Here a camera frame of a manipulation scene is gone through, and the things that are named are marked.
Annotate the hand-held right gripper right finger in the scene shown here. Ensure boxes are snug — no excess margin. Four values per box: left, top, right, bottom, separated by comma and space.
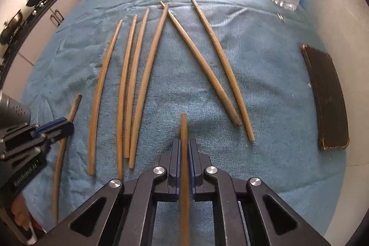
187, 138, 332, 246

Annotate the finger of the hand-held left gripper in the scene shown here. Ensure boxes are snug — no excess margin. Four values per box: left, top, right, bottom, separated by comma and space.
0, 125, 75, 166
0, 118, 71, 145

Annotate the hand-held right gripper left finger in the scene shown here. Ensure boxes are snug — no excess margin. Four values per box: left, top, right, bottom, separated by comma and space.
36, 138, 183, 246

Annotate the long bamboo chopstick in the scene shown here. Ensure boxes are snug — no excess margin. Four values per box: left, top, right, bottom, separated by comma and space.
179, 113, 191, 246
52, 94, 83, 225

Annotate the row of wooden chopsticks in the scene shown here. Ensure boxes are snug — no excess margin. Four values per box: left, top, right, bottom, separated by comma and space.
87, 0, 256, 180

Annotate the person's left hand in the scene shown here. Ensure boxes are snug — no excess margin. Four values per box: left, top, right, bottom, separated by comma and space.
11, 196, 36, 232

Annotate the blue towel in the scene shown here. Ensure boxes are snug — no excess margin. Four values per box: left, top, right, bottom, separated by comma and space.
21, 0, 346, 246

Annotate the dark cooking pot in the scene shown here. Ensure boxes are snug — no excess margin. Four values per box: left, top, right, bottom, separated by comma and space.
0, 10, 24, 45

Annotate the dark rectangular case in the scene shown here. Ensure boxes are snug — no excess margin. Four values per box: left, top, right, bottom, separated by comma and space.
301, 44, 350, 151

